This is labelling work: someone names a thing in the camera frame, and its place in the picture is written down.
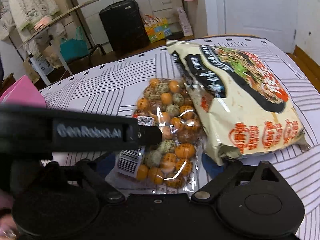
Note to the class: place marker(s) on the white folding side table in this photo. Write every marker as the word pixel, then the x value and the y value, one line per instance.
pixel 51 41

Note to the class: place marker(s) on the black suitcase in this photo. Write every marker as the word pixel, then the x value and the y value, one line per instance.
pixel 124 27

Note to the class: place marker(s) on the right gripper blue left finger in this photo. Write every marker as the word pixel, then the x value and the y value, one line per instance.
pixel 105 164

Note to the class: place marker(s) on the striped white bedsheet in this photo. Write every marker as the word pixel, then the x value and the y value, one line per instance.
pixel 114 87

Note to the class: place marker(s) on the left hand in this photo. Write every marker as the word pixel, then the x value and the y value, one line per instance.
pixel 8 226

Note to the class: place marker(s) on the colourful paper gift bag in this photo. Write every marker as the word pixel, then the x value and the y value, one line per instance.
pixel 156 28

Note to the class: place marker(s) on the pink tissue pack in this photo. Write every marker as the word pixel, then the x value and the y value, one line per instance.
pixel 43 22

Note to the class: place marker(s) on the right bag of colourful nuts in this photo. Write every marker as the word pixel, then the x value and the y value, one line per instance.
pixel 170 165

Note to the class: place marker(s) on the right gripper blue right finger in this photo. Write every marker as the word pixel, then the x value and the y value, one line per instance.
pixel 222 177

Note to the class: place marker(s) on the teal shopping bag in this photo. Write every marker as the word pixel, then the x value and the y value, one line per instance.
pixel 74 48

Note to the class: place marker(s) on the cream noodle snack bag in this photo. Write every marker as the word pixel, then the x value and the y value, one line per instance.
pixel 243 107

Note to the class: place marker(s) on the pink storage box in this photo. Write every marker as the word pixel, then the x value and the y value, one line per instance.
pixel 23 92

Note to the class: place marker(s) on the hanging white green cardigan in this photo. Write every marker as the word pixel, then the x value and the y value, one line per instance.
pixel 27 13

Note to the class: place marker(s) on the white door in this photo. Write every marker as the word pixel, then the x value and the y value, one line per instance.
pixel 275 20

